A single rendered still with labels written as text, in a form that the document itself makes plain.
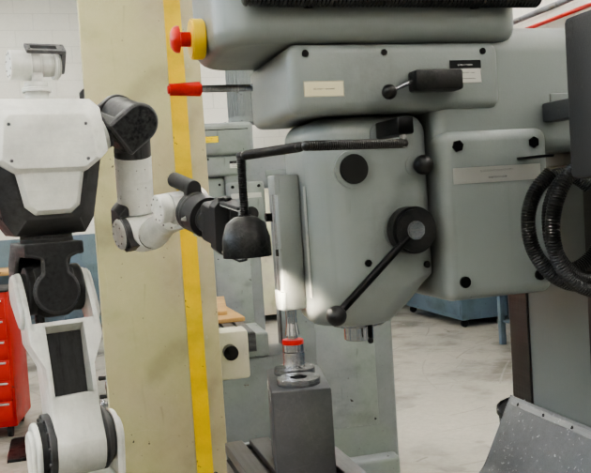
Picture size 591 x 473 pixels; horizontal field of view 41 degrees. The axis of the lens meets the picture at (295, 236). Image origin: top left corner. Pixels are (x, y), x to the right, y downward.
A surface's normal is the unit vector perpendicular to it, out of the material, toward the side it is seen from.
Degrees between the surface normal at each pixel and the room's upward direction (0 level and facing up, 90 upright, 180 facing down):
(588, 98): 90
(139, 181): 106
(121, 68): 90
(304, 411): 90
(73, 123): 90
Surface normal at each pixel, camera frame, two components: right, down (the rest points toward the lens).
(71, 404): 0.47, -0.17
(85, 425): 0.42, -0.39
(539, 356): -0.96, 0.07
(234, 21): -0.39, 0.07
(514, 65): 0.29, 0.04
